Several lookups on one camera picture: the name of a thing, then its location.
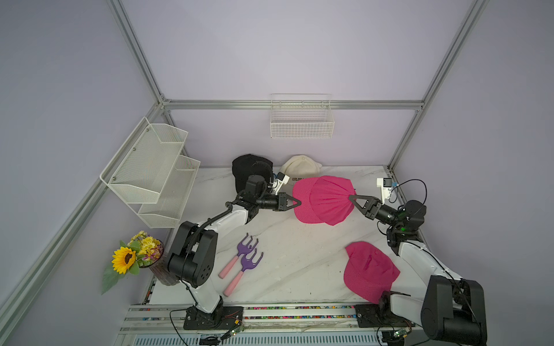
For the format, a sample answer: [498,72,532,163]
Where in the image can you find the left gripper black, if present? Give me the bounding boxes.
[255,192,300,212]

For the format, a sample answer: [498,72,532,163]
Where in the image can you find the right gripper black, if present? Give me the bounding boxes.
[351,195,402,229]

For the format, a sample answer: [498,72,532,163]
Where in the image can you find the cream Colorado cap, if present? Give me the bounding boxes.
[280,155,322,182]

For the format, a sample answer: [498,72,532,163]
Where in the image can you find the pink cap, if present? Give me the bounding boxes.
[343,242,400,304]
[292,176,356,226]

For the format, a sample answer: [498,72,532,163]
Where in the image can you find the black cap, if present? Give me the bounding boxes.
[232,154,274,193]

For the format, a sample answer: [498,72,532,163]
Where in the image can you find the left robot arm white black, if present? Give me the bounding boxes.
[166,173,302,317]

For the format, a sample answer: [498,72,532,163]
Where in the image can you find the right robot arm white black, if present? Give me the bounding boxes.
[349,195,488,345]

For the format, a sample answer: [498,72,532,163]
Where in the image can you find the purple pink garden fork upper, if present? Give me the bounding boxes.
[218,233,259,279]

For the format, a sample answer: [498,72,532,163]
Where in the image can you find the purple pink garden fork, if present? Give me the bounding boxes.
[223,249,264,297]
[218,233,259,279]

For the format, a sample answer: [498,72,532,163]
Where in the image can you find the purple pink garden fork lower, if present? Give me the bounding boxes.
[223,249,264,297]

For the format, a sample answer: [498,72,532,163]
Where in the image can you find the white two-tier mesh shelf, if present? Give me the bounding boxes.
[100,118,201,229]

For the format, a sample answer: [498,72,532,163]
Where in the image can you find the dark glass flower vase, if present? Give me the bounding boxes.
[149,254,179,286]

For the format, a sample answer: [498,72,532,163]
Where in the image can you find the sunflower bouquet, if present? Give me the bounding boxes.
[101,231,164,295]

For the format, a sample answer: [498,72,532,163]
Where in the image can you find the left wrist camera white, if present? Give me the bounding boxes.
[271,172,290,195]

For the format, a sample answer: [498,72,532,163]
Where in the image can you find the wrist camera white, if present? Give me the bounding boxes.
[271,172,290,195]
[377,178,398,203]

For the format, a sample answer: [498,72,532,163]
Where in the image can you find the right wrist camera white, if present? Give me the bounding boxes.
[377,178,398,203]

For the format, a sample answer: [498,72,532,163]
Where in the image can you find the white wire wall basket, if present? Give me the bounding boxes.
[270,94,335,140]

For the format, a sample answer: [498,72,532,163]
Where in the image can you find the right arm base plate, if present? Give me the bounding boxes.
[353,291,413,328]

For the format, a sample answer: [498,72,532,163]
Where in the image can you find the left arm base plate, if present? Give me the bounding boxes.
[183,304,244,331]

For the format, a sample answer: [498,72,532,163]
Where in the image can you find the aluminium front rail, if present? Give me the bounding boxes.
[115,303,430,345]

